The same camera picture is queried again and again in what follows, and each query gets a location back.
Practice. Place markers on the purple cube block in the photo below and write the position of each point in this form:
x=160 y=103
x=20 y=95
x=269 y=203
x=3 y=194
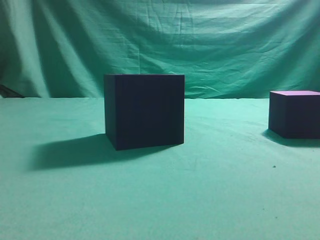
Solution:
x=294 y=114

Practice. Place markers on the dark cube groove box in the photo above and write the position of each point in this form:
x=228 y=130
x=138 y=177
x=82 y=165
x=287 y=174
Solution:
x=144 y=110

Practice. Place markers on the green backdrop cloth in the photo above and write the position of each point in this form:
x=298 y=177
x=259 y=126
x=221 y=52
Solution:
x=225 y=48

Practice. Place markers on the green table cloth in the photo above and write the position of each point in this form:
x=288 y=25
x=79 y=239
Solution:
x=232 y=179

